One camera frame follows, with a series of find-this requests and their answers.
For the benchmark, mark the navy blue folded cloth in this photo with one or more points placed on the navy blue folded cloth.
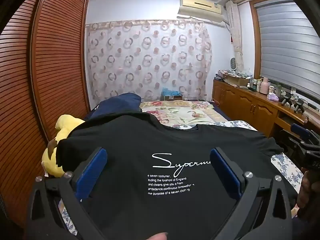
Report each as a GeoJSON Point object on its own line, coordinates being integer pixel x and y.
{"type": "Point", "coordinates": [117, 105]}

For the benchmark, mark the open cardboard box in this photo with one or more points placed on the open cardboard box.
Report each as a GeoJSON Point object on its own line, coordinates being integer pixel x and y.
{"type": "Point", "coordinates": [237, 80]}

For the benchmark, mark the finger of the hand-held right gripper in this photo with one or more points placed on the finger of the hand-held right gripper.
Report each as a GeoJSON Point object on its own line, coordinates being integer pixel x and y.
{"type": "Point", "coordinates": [300, 130]}

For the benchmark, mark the pink thermos bottle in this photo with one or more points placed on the pink thermos bottle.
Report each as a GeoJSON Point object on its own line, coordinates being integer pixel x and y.
{"type": "Point", "coordinates": [264, 86]}

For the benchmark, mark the cream wall air conditioner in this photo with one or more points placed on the cream wall air conditioner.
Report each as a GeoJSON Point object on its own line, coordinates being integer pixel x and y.
{"type": "Point", "coordinates": [200, 7]}

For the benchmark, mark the black gadget with stand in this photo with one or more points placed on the black gadget with stand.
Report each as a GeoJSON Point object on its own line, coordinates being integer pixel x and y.
{"type": "Point", "coordinates": [285, 99]}
{"type": "Point", "coordinates": [298, 105]}

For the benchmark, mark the person's right hand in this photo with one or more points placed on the person's right hand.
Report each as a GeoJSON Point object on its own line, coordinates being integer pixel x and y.
{"type": "Point", "coordinates": [308, 190]}

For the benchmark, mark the green glass bottle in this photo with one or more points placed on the green glass bottle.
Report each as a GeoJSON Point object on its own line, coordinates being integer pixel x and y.
{"type": "Point", "coordinates": [254, 85]}

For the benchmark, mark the purple tissue pack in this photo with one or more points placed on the purple tissue pack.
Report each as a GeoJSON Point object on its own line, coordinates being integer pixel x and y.
{"type": "Point", "coordinates": [272, 97]}

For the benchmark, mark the wooden window frame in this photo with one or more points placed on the wooden window frame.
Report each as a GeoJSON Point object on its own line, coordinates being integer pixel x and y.
{"type": "Point", "coordinates": [254, 42]}

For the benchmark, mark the small round desk fan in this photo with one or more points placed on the small round desk fan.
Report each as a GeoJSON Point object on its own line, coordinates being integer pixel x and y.
{"type": "Point", "coordinates": [233, 63]}

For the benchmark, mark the yellow plush toy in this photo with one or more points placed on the yellow plush toy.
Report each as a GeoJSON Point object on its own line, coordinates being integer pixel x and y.
{"type": "Point", "coordinates": [53, 160]}

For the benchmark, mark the wooden side cabinet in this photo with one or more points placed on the wooden side cabinet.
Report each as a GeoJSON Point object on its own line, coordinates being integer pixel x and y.
{"type": "Point", "coordinates": [250, 102]}

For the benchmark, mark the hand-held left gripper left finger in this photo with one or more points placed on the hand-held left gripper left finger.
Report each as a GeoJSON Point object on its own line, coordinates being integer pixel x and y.
{"type": "Point", "coordinates": [90, 173]}

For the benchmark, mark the tied cream window curtain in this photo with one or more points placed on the tied cream window curtain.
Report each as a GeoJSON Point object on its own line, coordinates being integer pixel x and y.
{"type": "Point", "coordinates": [236, 37]}

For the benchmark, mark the black printed t-shirt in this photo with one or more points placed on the black printed t-shirt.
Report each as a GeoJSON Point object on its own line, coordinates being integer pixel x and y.
{"type": "Point", "coordinates": [150, 140]}

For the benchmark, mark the cardboard box with blue contents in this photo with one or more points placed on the cardboard box with blue contents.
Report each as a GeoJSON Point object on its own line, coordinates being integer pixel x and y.
{"type": "Point", "coordinates": [172, 96]}

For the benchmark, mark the grey tumbler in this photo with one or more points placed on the grey tumbler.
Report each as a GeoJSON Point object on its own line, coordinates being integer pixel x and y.
{"type": "Point", "coordinates": [278, 90]}

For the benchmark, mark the blue floral white blanket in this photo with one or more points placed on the blue floral white blanket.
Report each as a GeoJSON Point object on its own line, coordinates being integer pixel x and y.
{"type": "Point", "coordinates": [285, 165]}

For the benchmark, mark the brown slatted wooden wardrobe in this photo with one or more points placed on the brown slatted wooden wardrobe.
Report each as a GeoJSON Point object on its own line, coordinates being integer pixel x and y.
{"type": "Point", "coordinates": [57, 55]}

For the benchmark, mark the pink floral cream blanket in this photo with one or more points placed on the pink floral cream blanket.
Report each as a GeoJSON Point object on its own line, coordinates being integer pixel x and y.
{"type": "Point", "coordinates": [175, 112]}

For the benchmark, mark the pink floral beige bedspread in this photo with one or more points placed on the pink floral beige bedspread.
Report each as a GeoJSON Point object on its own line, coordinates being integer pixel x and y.
{"type": "Point", "coordinates": [222, 113]}

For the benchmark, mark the person's left hand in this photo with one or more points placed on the person's left hand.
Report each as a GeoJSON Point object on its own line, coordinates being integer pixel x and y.
{"type": "Point", "coordinates": [157, 236]}

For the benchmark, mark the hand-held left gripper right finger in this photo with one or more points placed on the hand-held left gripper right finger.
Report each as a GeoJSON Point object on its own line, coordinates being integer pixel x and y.
{"type": "Point", "coordinates": [225, 173]}

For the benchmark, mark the pile of magazines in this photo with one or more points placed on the pile of magazines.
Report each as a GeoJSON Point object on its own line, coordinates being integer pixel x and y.
{"type": "Point", "coordinates": [223, 74]}

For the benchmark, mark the grey striped window blind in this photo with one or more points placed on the grey striped window blind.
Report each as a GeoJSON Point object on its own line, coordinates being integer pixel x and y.
{"type": "Point", "coordinates": [287, 42]}

